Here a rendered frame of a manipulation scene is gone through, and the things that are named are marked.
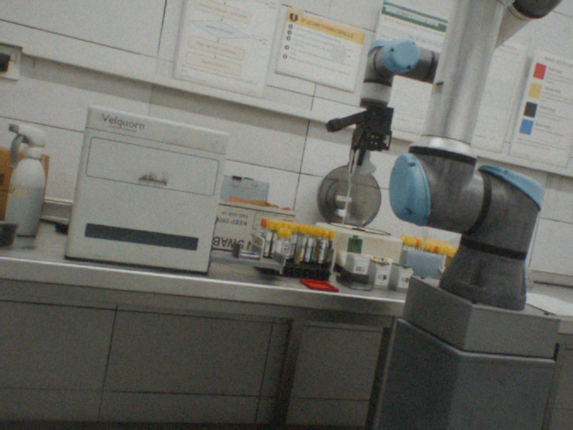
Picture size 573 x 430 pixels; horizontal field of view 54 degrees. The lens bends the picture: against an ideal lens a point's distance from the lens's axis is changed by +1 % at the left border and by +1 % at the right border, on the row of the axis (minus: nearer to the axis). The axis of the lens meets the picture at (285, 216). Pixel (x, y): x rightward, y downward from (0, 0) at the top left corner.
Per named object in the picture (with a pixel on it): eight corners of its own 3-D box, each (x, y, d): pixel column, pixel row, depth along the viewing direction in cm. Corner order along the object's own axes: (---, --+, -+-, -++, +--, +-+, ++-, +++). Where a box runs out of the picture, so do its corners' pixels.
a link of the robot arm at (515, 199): (543, 257, 98) (564, 180, 97) (473, 241, 95) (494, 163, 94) (505, 244, 109) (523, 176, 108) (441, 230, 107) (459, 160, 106)
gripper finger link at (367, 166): (374, 188, 143) (381, 152, 142) (352, 183, 142) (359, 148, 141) (370, 188, 146) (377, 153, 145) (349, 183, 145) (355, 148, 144)
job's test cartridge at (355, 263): (350, 281, 135) (355, 255, 135) (342, 276, 140) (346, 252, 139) (365, 282, 137) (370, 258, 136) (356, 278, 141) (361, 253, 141)
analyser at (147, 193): (63, 259, 108) (88, 102, 106) (67, 237, 134) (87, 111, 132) (219, 276, 119) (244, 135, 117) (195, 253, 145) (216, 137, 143)
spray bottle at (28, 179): (-9, 235, 121) (8, 121, 119) (-3, 229, 129) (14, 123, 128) (34, 240, 124) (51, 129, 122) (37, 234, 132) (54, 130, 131)
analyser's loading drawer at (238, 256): (191, 263, 118) (194, 238, 117) (185, 257, 124) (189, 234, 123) (282, 273, 125) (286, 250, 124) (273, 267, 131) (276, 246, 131)
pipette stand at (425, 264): (403, 289, 147) (410, 252, 146) (392, 283, 154) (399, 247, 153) (438, 294, 149) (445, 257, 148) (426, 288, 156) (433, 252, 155)
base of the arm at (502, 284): (541, 316, 97) (557, 260, 96) (460, 299, 95) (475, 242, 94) (496, 293, 112) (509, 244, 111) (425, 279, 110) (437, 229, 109)
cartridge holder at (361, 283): (350, 288, 133) (354, 274, 133) (335, 280, 141) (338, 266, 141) (371, 291, 135) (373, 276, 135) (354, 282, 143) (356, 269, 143)
